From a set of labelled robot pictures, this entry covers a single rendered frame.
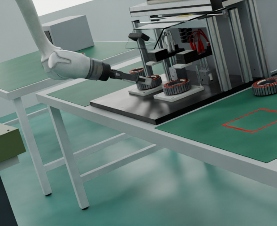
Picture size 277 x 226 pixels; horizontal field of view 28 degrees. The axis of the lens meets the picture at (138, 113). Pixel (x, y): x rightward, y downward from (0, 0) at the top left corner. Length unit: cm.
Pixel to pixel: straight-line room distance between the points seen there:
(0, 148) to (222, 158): 89
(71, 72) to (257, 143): 94
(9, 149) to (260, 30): 103
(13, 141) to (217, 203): 131
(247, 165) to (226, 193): 165
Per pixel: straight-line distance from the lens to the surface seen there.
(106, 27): 720
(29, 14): 229
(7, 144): 212
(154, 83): 239
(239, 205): 297
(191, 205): 309
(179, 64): 224
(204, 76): 227
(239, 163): 151
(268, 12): 221
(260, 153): 151
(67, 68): 224
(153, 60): 244
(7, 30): 682
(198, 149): 168
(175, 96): 216
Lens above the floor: 130
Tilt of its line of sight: 15 degrees down
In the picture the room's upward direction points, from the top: 15 degrees counter-clockwise
